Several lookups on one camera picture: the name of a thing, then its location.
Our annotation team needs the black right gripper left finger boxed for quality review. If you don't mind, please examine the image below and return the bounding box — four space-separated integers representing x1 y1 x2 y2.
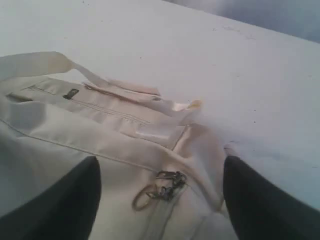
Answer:
0 156 102 240

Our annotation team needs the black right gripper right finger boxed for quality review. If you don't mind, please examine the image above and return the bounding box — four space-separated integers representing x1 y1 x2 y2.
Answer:
223 156 320 240

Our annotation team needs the cream canvas bag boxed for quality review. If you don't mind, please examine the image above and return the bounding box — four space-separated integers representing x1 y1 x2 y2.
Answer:
0 51 237 240

